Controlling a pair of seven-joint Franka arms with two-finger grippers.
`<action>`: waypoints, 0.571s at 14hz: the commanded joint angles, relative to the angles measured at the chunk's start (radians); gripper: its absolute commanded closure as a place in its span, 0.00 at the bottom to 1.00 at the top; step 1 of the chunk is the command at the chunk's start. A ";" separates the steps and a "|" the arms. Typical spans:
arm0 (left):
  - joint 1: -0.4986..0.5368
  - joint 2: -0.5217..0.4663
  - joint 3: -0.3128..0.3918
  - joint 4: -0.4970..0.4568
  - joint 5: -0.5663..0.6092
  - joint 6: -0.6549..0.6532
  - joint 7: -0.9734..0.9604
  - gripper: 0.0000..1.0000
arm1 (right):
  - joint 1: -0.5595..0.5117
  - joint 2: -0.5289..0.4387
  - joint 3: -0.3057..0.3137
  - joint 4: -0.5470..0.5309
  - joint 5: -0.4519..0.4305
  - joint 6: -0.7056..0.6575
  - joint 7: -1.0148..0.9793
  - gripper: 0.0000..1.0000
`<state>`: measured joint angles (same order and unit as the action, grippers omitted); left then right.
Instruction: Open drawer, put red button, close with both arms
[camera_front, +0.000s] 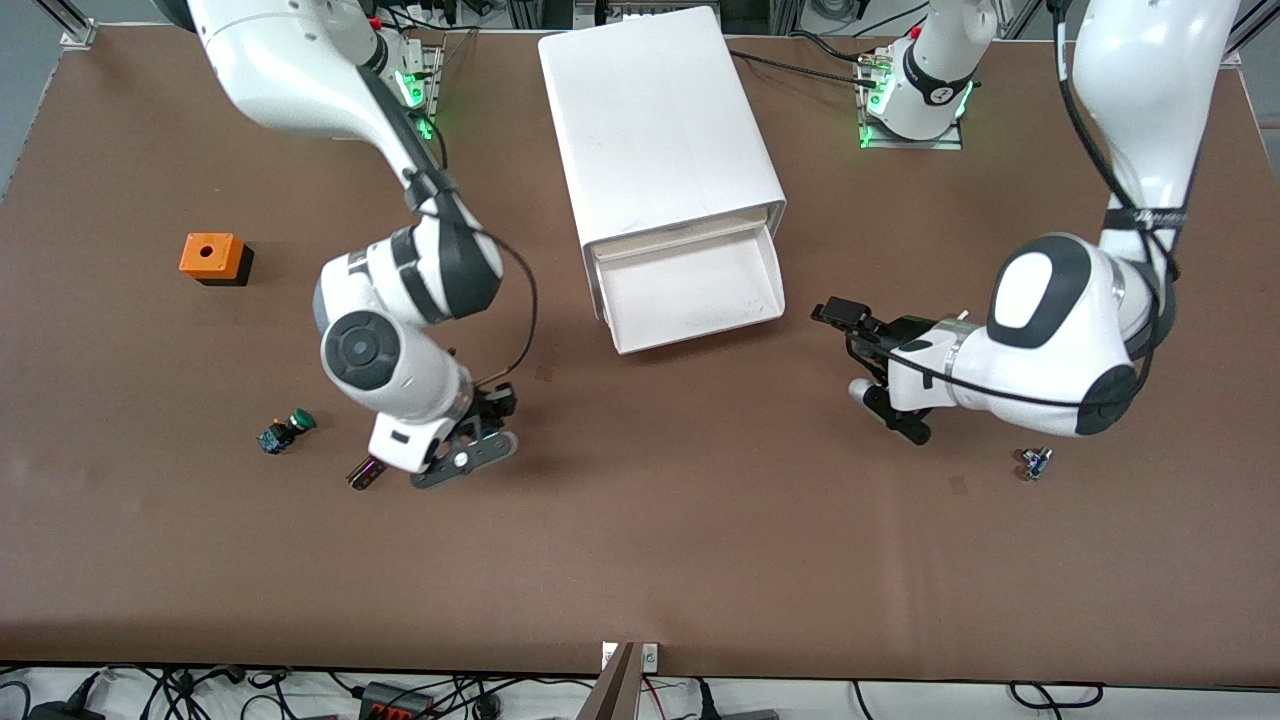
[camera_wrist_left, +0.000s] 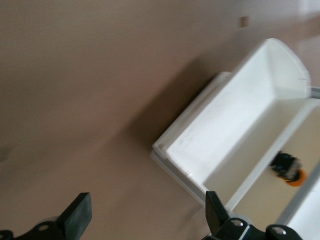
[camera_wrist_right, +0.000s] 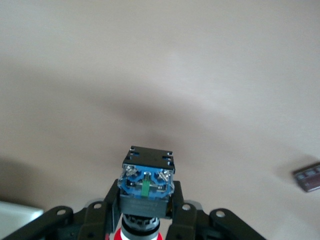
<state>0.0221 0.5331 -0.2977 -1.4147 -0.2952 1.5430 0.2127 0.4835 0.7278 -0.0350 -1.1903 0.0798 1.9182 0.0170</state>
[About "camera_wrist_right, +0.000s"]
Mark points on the maroon cylindrical capacitor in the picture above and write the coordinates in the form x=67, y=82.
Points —
x=310, y=178

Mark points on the red push button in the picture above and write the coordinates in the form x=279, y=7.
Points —
x=147, y=175

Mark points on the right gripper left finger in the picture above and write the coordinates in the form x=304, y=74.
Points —
x=95, y=220

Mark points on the white drawer cabinet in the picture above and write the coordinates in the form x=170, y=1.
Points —
x=17, y=217

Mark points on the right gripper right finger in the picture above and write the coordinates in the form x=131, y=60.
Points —
x=190, y=222

